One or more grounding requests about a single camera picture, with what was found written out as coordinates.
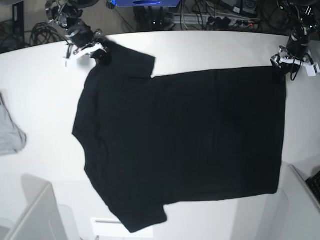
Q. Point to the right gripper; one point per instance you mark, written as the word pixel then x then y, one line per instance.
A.
pixel 81 35

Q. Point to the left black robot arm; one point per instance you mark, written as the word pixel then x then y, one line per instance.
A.
pixel 303 23

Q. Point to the white bin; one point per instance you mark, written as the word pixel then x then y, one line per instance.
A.
pixel 293 213
pixel 29 210

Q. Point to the white right bin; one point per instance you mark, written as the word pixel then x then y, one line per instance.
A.
pixel 293 213

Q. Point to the grey folded cloth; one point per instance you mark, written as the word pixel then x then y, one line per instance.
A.
pixel 12 138

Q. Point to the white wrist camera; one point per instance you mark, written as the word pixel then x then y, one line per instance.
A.
pixel 69 63
pixel 312 69

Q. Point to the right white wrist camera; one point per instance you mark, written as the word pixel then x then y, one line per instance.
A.
pixel 69 63

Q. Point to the blue box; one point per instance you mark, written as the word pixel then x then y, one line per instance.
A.
pixel 145 3

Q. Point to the black keyboard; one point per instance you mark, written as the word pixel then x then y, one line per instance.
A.
pixel 314 185

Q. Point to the black T-shirt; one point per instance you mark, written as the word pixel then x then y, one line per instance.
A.
pixel 208 135

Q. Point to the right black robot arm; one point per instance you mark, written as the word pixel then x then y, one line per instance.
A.
pixel 65 14

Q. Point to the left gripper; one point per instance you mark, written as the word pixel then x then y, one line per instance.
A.
pixel 296 47

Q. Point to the white left bin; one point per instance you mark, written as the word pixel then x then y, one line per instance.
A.
pixel 29 210

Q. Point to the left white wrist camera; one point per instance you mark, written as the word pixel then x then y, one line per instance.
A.
pixel 312 69

